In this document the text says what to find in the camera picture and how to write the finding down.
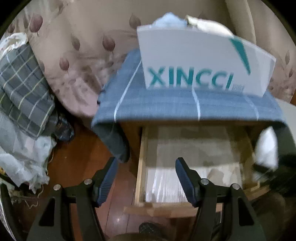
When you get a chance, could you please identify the light blue underwear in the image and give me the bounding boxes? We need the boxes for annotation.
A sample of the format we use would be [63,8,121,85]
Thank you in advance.
[153,13,188,29]

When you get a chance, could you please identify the white checked drawer liner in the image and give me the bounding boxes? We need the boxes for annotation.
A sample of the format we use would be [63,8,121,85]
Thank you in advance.
[146,126,245,203]

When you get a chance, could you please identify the white lace underwear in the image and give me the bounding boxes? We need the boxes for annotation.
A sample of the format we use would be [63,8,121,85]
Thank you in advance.
[186,14,234,37]

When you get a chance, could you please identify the plastic water bottle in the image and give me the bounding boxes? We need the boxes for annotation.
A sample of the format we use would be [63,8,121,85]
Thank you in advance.
[55,113,75,141]

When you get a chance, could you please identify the white floral cloth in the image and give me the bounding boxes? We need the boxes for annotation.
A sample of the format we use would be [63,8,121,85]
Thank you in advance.
[0,32,29,50]

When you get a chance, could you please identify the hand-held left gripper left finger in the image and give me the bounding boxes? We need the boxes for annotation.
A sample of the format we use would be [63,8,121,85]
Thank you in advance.
[28,156,119,241]

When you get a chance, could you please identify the blue checked cloth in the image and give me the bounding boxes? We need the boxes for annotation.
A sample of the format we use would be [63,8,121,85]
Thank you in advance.
[91,50,289,163]

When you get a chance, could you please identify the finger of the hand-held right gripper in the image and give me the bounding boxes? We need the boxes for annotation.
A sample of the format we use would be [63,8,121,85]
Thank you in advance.
[253,163,281,180]

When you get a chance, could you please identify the beige leaf print curtain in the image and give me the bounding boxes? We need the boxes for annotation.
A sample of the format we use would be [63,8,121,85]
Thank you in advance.
[7,0,296,116]

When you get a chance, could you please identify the plain white underwear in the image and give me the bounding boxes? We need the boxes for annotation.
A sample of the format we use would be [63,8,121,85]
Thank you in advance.
[254,127,279,171]

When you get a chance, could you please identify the white shoe box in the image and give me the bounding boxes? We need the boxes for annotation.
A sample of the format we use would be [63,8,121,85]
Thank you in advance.
[136,24,277,96]

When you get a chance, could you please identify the grey plaid pillow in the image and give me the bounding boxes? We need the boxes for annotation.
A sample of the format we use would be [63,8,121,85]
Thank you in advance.
[0,43,58,139]

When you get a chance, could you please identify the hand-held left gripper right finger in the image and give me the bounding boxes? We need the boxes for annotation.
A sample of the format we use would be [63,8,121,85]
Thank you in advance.
[175,157,262,241]

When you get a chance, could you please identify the dark slipper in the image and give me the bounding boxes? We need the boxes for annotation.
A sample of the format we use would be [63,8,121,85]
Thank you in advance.
[138,222,162,235]

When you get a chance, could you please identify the person's corduroy trouser leg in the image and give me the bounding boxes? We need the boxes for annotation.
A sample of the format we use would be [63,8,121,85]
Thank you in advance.
[109,233,192,241]

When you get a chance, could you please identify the white crumpled fabric pile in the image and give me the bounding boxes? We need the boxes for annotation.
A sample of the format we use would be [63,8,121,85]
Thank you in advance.
[0,137,57,193]

